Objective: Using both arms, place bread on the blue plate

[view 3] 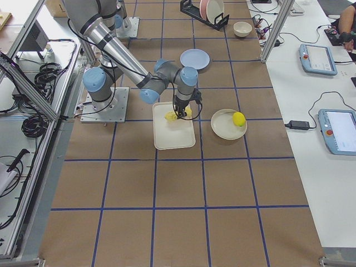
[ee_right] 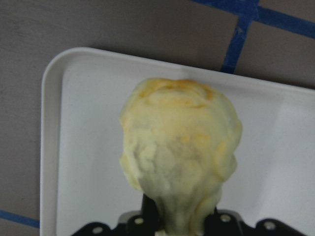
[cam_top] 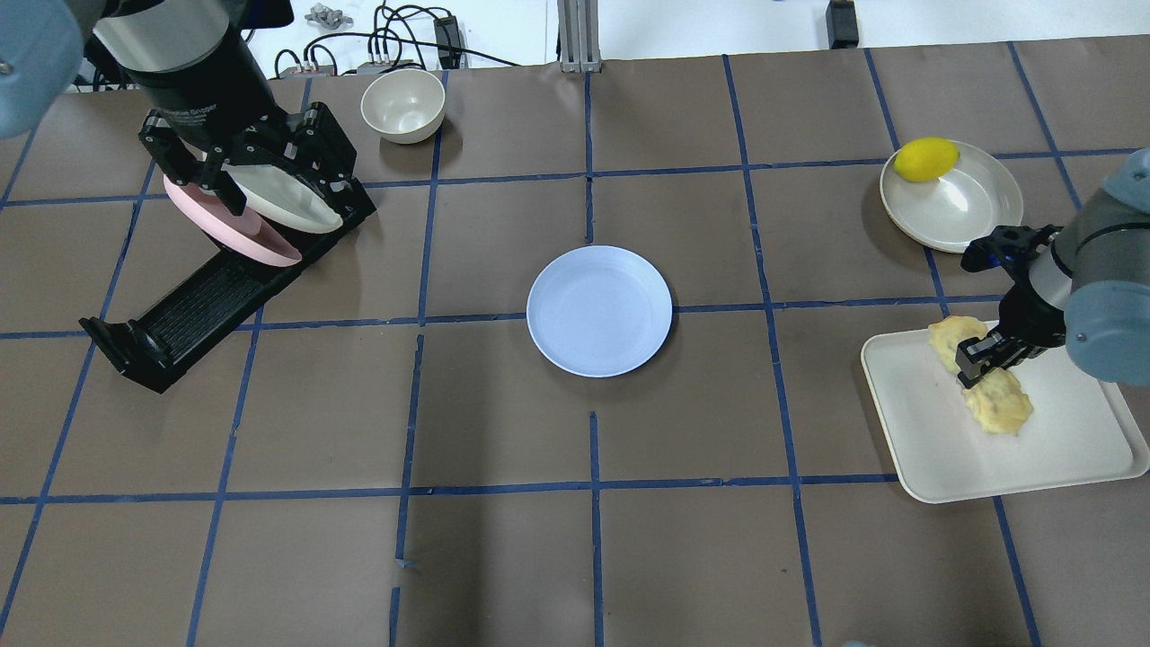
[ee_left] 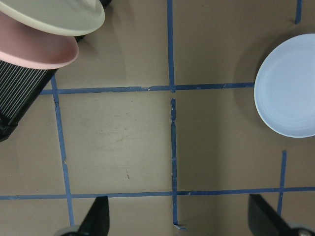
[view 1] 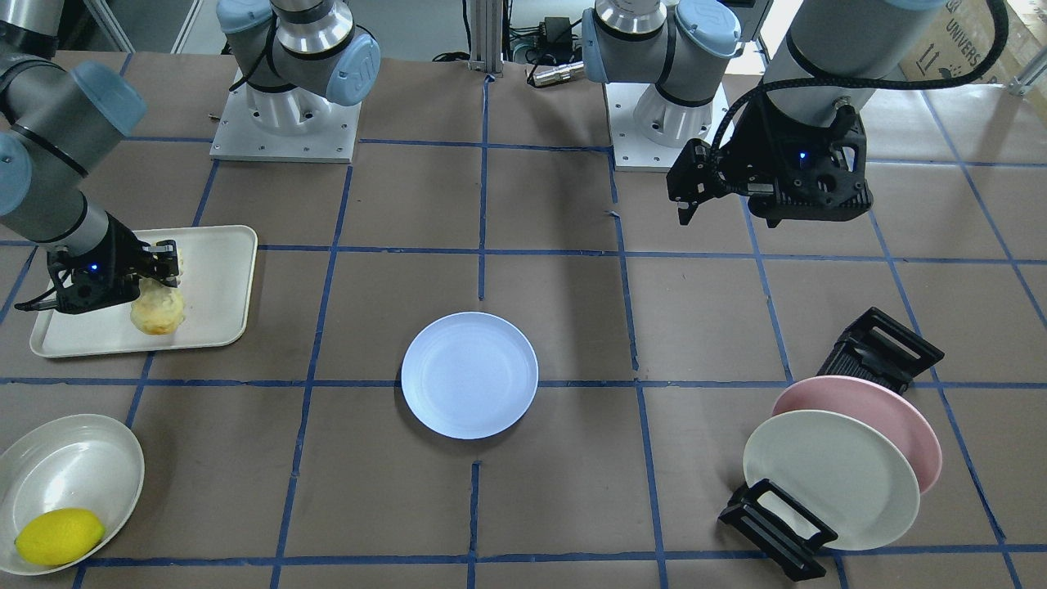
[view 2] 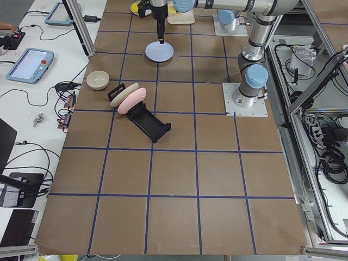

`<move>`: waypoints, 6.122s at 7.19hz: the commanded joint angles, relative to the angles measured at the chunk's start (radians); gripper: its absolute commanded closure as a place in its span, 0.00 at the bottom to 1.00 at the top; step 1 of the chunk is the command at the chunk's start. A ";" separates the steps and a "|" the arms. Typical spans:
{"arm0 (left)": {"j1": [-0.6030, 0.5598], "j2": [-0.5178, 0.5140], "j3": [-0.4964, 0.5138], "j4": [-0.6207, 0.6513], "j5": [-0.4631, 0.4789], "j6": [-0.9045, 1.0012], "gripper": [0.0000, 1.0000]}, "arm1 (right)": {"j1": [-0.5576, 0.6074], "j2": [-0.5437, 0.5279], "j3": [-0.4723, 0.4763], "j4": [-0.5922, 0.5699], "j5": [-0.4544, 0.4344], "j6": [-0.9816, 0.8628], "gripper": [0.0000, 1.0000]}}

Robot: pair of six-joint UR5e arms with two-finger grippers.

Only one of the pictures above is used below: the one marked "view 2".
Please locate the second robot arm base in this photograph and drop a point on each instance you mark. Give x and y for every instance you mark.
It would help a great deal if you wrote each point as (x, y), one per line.
(230, 20)

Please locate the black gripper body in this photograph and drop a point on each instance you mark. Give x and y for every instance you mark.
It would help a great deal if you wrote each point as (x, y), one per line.
(159, 12)

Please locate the black monitor stand base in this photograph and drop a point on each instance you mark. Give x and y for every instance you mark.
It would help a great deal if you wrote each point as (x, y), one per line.
(20, 189)

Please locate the white tray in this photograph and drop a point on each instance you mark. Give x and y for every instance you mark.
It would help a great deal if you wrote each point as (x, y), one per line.
(181, 18)

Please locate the aluminium frame post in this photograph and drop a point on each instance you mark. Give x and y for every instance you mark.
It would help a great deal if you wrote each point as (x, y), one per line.
(78, 22)

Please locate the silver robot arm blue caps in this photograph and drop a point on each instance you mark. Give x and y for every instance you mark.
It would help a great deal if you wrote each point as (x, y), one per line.
(254, 75)

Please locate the cream plate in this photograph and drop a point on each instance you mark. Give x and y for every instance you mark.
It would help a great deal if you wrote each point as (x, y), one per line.
(116, 101)

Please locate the black dish rack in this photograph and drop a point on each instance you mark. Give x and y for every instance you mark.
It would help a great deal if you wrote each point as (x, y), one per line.
(143, 118)

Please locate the far teach pendant tablet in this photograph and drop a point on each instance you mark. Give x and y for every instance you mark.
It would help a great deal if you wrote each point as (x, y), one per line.
(58, 16)

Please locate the pink plate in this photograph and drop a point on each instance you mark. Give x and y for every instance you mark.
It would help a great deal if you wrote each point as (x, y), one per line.
(131, 100)

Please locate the cream bowl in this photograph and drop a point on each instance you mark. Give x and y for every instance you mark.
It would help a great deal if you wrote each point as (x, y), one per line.
(98, 80)

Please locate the teach pendant tablet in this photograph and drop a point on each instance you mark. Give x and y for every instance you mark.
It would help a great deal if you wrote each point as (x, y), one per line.
(58, 16)
(31, 66)

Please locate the metal bolts cluster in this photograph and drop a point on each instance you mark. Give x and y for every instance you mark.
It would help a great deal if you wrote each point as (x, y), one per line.
(39, 118)

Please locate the near teach pendant tablet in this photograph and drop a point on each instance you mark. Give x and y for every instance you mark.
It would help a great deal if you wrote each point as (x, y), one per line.
(31, 66)

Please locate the black power adapter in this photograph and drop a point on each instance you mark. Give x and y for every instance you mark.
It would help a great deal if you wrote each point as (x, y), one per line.
(89, 18)

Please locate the blue plate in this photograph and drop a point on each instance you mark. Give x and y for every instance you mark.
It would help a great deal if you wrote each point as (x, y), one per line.
(159, 52)

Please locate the yellow lemon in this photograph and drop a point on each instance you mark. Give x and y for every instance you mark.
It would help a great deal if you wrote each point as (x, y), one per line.
(134, 8)

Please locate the yellow bread roll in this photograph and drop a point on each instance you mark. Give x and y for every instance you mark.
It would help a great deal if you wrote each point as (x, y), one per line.
(171, 10)

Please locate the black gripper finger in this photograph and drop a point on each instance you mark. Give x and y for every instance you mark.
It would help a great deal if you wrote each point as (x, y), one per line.
(161, 31)

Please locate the brown paper table mat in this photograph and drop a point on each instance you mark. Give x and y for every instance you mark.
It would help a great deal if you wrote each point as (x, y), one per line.
(214, 184)

